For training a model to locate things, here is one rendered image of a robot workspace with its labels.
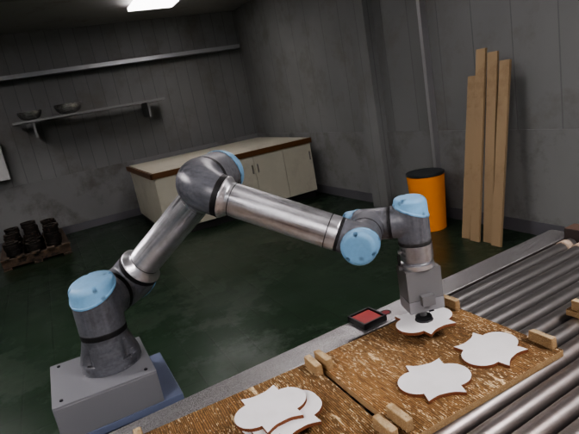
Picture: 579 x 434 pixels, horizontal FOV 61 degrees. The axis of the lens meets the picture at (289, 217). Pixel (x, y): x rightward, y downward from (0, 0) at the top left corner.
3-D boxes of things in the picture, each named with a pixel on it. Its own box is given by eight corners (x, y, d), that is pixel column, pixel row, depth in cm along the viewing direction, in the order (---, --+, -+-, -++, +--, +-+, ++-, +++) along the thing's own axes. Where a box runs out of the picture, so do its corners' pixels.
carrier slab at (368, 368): (313, 364, 117) (311, 358, 117) (441, 306, 134) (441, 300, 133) (412, 446, 86) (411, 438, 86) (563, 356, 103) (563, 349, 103)
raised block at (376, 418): (372, 427, 90) (370, 414, 89) (380, 423, 91) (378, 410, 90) (392, 446, 85) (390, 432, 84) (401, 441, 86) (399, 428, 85)
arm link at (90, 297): (67, 339, 123) (52, 288, 119) (100, 314, 135) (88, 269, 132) (108, 337, 119) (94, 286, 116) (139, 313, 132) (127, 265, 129)
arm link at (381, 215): (337, 219, 109) (387, 213, 106) (345, 207, 119) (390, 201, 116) (342, 252, 111) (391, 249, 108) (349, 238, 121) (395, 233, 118)
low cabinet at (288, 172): (320, 195, 716) (310, 137, 695) (166, 241, 624) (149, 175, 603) (268, 184, 879) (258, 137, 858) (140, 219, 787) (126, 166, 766)
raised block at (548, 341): (526, 340, 108) (526, 330, 107) (532, 337, 109) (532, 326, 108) (552, 350, 103) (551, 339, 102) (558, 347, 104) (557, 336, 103)
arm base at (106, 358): (84, 357, 134) (74, 324, 131) (140, 341, 138) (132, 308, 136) (79, 384, 120) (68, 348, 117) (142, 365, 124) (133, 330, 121)
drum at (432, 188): (458, 225, 481) (452, 168, 467) (430, 235, 467) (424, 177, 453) (431, 220, 514) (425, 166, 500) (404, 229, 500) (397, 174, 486)
